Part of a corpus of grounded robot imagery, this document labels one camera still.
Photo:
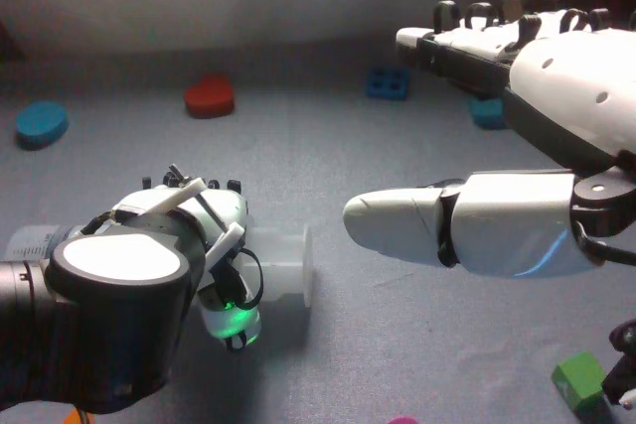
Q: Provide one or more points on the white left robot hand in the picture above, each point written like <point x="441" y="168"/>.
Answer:
<point x="218" y="208"/>

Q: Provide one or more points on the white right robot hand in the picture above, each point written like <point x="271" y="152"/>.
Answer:
<point x="571" y="81"/>

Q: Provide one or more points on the large clear plastic syringe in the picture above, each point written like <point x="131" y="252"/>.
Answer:
<point x="283" y="265"/>

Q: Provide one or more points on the teal block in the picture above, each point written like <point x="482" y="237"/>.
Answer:
<point x="487" y="115"/>

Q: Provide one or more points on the red heart block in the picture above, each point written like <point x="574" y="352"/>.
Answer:
<point x="208" y="96"/>

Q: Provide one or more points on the blue block with four holes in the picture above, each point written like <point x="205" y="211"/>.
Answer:
<point x="387" y="89"/>

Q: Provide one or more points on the blue round disc block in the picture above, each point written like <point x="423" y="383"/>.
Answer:
<point x="42" y="123"/>

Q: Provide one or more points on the grey table cloth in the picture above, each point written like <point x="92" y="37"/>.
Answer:
<point x="372" y="334"/>

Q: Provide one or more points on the orange triangle block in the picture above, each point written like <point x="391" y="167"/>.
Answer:
<point x="73" y="418"/>

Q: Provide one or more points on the pink oval block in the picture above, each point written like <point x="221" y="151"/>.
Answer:
<point x="402" y="420"/>

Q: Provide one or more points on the green cube block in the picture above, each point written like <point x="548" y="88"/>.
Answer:
<point x="581" y="379"/>

